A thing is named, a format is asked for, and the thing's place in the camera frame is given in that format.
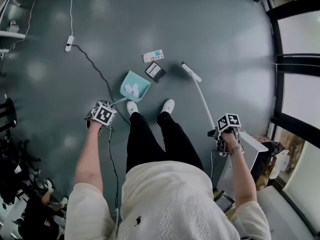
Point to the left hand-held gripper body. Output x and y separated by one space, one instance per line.
103 114

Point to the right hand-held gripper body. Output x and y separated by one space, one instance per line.
228 121

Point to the white paper trash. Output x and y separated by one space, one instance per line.
133 90

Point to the teal dustpan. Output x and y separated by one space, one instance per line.
140 81

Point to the white broom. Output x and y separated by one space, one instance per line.
191 72

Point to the black box trash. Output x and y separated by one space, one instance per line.
155 71

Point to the white printed packet trash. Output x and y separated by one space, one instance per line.
150 57

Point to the person's left forearm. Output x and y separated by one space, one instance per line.
88 159

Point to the person's right forearm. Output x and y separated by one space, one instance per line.
243 176

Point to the dark grey floor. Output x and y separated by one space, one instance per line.
175 21

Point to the person's right hand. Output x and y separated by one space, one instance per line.
229 141

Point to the white left shoe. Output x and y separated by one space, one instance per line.
132 107

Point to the white shoe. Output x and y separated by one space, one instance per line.
168 105
132 107

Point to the silver wristwatch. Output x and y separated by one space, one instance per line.
236 149

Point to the black trousers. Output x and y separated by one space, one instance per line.
142 144

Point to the white right shoe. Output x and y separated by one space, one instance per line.
168 105

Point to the pile of cardboard and bags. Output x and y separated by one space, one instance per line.
277 159

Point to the black tablet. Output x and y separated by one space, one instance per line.
223 201

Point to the white knitted sweater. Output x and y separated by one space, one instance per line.
170 196

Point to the white power strip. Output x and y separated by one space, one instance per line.
69 44

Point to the black chair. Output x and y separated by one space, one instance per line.
8 114

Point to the black equipment clutter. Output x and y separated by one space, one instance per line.
12 164

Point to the white desk leg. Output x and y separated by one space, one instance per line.
12 34

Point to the black window frame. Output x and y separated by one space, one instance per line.
275 34

